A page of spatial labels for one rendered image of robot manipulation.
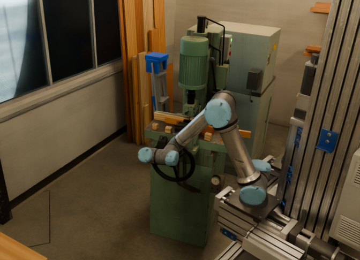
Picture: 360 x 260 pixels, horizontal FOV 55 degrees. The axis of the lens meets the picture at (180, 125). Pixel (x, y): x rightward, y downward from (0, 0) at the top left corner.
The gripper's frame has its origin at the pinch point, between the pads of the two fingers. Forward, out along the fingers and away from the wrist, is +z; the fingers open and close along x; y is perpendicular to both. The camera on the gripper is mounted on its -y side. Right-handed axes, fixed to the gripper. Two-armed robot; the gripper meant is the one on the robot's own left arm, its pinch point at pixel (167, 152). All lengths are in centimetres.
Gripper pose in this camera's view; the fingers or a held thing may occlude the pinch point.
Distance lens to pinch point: 204.2
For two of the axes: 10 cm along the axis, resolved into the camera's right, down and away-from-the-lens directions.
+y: -1.2, 9.9, -0.6
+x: 9.5, 0.9, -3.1
